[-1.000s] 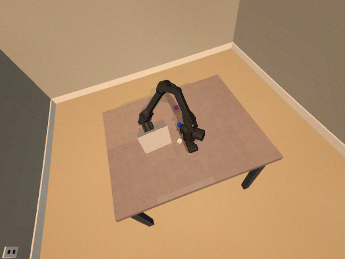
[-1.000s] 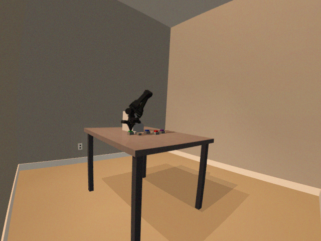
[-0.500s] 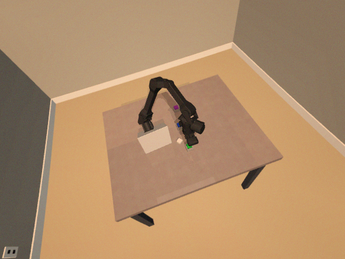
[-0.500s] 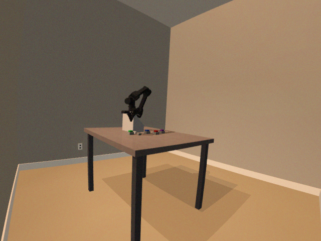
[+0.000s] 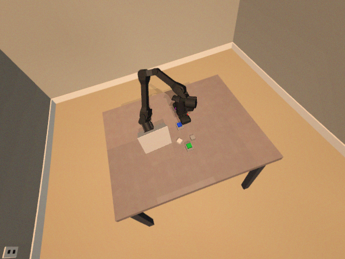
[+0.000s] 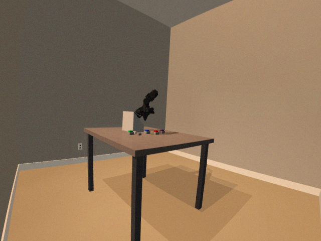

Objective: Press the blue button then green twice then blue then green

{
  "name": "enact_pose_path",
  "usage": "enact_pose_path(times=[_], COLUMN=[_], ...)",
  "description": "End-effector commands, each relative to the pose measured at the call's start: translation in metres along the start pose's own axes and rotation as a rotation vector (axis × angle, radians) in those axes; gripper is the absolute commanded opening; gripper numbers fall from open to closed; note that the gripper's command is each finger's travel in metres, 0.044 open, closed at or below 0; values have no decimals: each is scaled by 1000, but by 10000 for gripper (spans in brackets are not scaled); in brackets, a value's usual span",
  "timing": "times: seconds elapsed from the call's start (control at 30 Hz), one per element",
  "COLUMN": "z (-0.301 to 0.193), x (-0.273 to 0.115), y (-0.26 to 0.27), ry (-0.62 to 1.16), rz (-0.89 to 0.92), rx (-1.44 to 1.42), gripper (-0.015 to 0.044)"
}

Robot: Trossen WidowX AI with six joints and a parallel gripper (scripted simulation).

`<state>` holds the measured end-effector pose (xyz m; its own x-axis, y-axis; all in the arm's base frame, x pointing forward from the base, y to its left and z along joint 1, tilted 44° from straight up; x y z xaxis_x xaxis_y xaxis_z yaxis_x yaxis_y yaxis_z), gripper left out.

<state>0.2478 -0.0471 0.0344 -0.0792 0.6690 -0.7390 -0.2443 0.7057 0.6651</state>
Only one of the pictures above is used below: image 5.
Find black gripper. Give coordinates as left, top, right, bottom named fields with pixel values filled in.
left=173, top=103, right=191, bottom=125

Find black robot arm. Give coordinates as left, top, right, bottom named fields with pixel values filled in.
left=137, top=67, right=197, bottom=132

